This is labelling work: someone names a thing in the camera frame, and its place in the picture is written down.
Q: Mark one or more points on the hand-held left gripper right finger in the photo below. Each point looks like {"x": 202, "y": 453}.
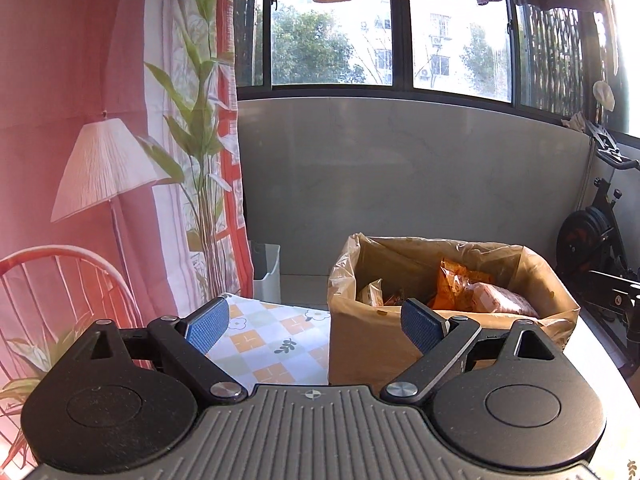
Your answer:
{"x": 422, "y": 327}

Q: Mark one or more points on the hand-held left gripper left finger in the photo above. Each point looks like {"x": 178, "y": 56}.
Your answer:
{"x": 207, "y": 325}

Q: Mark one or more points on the orange chip bag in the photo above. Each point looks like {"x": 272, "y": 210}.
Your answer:
{"x": 455, "y": 285}

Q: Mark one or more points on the clear cracker packet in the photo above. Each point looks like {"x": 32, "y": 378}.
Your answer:
{"x": 370, "y": 293}

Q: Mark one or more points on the brown cardboard box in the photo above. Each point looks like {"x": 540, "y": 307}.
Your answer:
{"x": 360, "y": 350}

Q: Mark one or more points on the pale yellow bread packet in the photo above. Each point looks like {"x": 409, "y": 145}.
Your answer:
{"x": 500, "y": 302}

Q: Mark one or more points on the floral checkered tablecloth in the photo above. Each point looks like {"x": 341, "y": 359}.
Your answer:
{"x": 270, "y": 330}

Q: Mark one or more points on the white bin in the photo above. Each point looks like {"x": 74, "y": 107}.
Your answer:
{"x": 266, "y": 275}

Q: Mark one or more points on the black exercise bike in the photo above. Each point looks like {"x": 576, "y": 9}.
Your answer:
{"x": 582, "y": 240}

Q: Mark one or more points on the small beige cloth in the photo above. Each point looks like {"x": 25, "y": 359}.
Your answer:
{"x": 575, "y": 121}

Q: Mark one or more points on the red printed backdrop cloth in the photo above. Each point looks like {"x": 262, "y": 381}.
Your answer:
{"x": 75, "y": 85}

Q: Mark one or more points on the small white cloth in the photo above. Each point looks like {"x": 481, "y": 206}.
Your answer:
{"x": 604, "y": 94}

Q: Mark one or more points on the black-framed window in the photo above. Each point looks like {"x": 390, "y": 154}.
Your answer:
{"x": 390, "y": 25}

